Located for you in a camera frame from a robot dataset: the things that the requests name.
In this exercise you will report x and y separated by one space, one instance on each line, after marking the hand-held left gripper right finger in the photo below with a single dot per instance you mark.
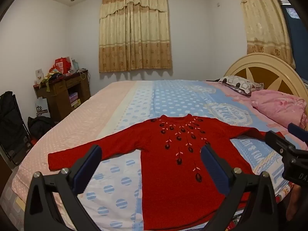
214 170

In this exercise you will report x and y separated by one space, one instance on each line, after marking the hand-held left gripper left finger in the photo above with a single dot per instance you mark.
90 166

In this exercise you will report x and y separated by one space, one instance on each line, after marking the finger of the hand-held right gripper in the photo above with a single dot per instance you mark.
276 139
298 132

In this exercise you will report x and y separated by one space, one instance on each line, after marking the red embroidered sweater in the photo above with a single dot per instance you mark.
168 173

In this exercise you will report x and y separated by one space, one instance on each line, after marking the pink pillow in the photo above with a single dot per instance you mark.
276 105

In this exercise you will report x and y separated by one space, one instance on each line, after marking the pink dotted bedsheet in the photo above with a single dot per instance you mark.
79 120

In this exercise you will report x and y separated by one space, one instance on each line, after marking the black bag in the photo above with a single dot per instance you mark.
39 126

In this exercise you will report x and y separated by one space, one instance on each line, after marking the black and white patterned pillow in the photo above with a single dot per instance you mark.
238 84

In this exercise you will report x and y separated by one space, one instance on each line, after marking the stack of books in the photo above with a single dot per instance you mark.
74 99

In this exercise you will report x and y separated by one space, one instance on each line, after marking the white paper bag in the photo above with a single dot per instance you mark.
42 109

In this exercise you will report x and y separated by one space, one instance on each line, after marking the brown wooden desk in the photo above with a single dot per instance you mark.
57 96

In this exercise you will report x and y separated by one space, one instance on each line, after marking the cream and brown bed headboard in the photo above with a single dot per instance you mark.
262 62

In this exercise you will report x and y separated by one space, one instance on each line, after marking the bed with dotted sheet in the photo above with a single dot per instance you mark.
178 98

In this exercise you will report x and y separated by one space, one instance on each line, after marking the black folding chair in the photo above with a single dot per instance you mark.
12 125

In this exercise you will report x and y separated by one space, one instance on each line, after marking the dark window pane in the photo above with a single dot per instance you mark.
296 36

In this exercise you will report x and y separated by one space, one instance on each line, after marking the colourful cloth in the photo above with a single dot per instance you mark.
51 77

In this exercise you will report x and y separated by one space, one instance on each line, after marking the pale green bottle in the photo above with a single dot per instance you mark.
75 65

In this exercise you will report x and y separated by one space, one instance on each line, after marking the white card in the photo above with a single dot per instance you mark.
39 75

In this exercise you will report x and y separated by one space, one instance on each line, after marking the red gift bag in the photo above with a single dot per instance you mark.
63 65

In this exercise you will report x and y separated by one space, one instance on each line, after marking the beige flowered curtain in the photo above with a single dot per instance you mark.
262 21

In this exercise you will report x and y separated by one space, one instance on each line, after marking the beige window curtain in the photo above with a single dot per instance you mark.
134 33

